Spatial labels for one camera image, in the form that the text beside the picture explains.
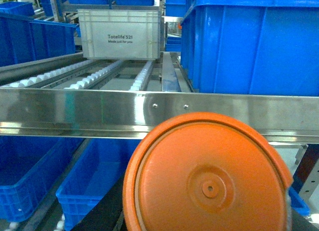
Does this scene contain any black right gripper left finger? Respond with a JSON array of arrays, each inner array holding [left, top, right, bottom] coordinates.
[[73, 176, 125, 231]]

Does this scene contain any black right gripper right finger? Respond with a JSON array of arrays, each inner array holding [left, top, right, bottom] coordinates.
[[292, 209, 319, 231]]

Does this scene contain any orange cylindrical cap 4680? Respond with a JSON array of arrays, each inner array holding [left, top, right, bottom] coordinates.
[[123, 112, 293, 231]]

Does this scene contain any blue bin lower middle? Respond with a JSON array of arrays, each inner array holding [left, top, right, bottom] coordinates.
[[56, 139, 140, 231]]

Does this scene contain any blue bin lower left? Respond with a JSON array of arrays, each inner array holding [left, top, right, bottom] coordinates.
[[0, 136, 83, 223]]

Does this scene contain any white Totelife crate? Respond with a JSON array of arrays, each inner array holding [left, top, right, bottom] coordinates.
[[78, 9, 160, 60]]

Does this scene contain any large blue bin right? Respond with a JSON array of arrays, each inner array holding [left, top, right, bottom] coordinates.
[[181, 0, 319, 96]]

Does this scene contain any blue bin upper left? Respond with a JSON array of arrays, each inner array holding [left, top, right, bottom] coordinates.
[[0, 13, 78, 67]]

